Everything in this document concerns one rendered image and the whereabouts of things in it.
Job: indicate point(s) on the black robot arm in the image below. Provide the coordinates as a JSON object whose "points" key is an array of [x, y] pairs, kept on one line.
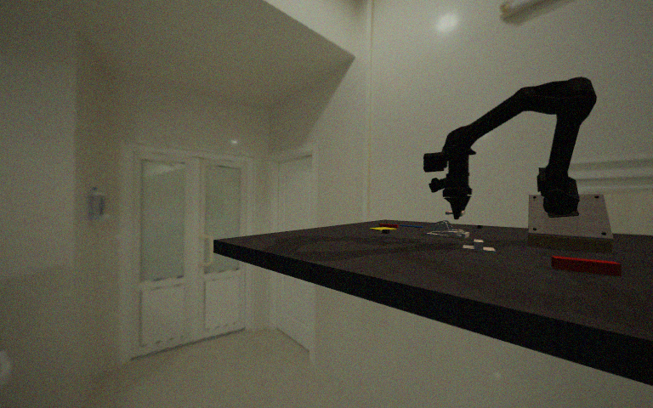
{"points": [[571, 101]]}

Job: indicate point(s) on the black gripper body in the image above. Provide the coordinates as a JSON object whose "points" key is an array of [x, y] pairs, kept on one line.
{"points": [[459, 184]]}

